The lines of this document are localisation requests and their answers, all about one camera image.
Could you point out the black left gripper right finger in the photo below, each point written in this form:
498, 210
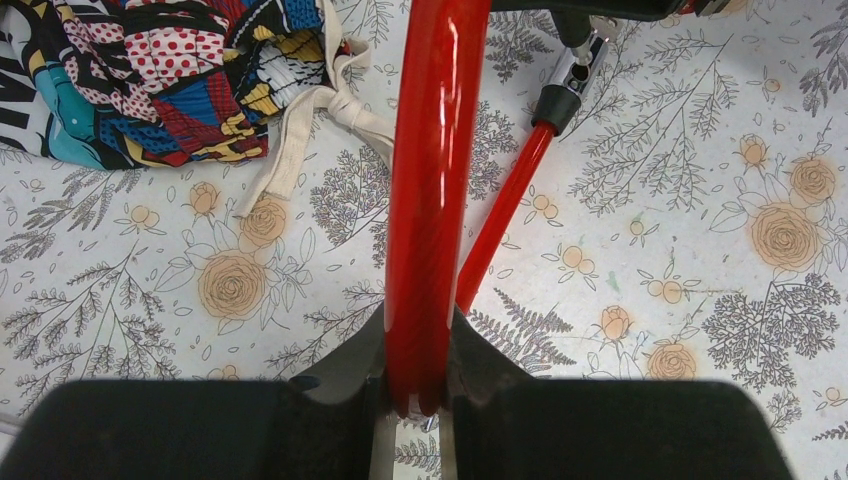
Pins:
499, 422

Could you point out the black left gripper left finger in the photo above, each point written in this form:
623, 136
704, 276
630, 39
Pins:
325, 423

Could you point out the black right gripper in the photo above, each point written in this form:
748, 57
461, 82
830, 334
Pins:
640, 10

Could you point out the silver keys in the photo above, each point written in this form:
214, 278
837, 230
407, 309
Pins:
605, 29

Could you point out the red cable lock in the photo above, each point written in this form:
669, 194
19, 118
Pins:
426, 281

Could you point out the colourful comic print cloth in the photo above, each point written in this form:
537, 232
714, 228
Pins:
119, 85

